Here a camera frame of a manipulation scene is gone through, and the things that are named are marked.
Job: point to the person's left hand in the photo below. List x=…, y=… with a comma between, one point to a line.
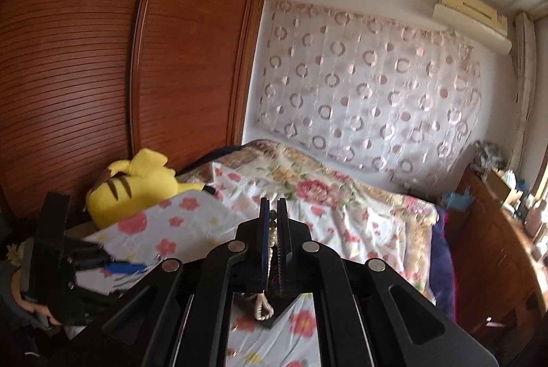
x=43, y=311

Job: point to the floral bedsheet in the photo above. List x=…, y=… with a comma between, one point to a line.
x=321, y=187

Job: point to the stack of folded cloth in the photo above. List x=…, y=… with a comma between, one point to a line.
x=490, y=155

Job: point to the long wooden cabinet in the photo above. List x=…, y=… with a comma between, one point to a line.
x=492, y=255

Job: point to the dark blue blanket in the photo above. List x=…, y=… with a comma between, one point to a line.
x=441, y=264

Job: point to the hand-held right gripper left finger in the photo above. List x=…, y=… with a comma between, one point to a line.
x=264, y=247

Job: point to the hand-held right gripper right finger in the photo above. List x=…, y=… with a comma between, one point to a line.
x=282, y=247

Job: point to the wall air conditioner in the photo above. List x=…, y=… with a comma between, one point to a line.
x=471, y=18

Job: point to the blue bag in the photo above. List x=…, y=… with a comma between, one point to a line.
x=457, y=200

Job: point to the circle print sheer curtain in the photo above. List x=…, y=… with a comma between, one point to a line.
x=376, y=84

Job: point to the cardboard box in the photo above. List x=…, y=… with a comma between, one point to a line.
x=503, y=185

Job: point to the brown wooden wardrobe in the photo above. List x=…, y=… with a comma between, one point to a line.
x=107, y=50

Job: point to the tied patterned window curtain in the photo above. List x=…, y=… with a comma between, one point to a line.
x=524, y=84

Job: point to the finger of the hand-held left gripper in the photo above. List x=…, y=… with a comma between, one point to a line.
x=126, y=267

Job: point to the yellow plush toy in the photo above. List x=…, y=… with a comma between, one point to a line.
x=128, y=187

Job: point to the strawberry print cloth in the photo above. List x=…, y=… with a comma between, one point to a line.
x=192, y=217

